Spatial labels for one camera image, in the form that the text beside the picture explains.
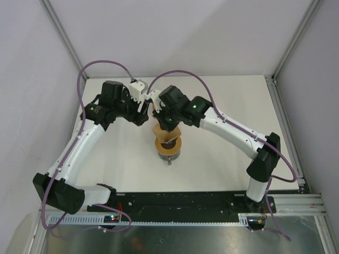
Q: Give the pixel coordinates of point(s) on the right aluminium side rail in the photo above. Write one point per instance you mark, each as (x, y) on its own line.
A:
(323, 224)

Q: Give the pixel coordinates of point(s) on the left aluminium frame post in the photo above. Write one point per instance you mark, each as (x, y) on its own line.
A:
(59, 28)

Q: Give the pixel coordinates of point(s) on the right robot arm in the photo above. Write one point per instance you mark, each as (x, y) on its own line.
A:
(261, 149)

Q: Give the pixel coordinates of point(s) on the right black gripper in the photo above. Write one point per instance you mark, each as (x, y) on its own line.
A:
(159, 116)

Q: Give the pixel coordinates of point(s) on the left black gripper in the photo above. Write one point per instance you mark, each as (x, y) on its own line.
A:
(139, 118)

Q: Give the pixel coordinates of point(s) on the single brown paper filter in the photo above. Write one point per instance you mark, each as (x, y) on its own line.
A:
(165, 137)

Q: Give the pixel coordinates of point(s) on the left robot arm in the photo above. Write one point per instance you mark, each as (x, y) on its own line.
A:
(57, 187)

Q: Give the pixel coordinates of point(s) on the aluminium frame post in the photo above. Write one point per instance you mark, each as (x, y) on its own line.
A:
(306, 20)
(59, 28)

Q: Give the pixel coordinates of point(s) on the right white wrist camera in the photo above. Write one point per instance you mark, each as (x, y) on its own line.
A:
(154, 97)

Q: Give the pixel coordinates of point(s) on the wooden ring dripper stand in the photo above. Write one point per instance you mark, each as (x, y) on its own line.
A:
(169, 148)

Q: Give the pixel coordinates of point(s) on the glass coffee server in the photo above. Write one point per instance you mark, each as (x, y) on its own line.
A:
(169, 158)

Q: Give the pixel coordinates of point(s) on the right aluminium frame post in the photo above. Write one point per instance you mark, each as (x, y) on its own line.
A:
(306, 20)

